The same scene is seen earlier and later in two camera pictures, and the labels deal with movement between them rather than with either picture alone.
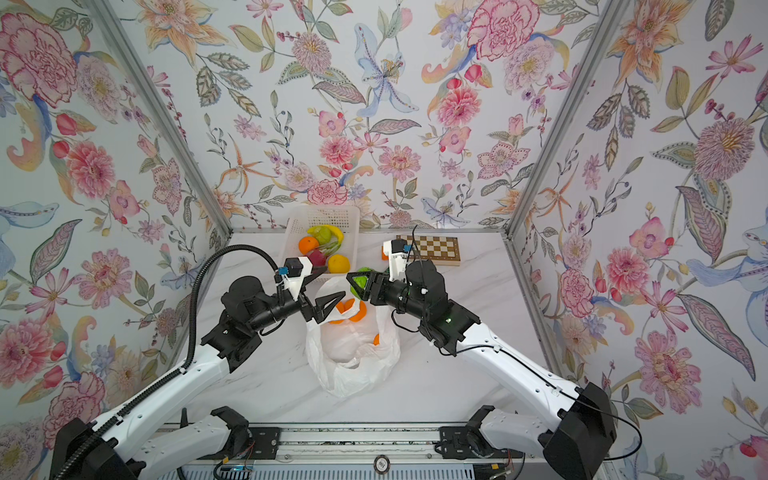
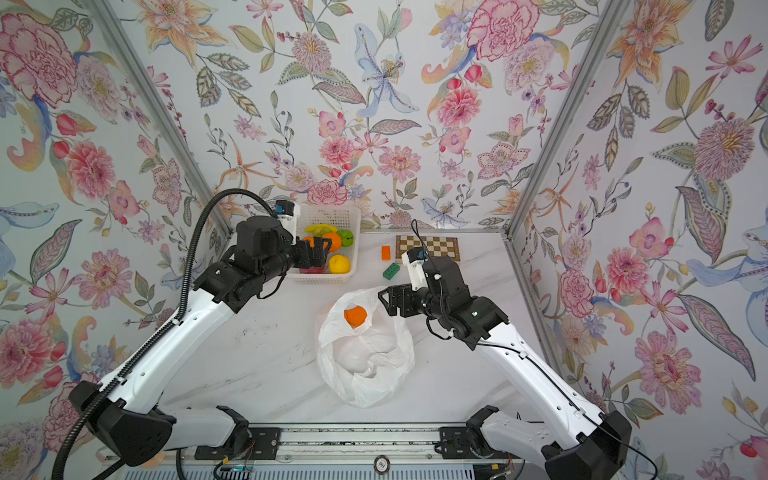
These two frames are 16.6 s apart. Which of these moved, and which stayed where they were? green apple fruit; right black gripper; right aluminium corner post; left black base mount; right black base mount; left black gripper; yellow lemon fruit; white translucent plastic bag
Moved: green apple fruit; left black gripper; white translucent plastic bag; right black gripper
Stayed: right black base mount; left black base mount; yellow lemon fruit; right aluminium corner post
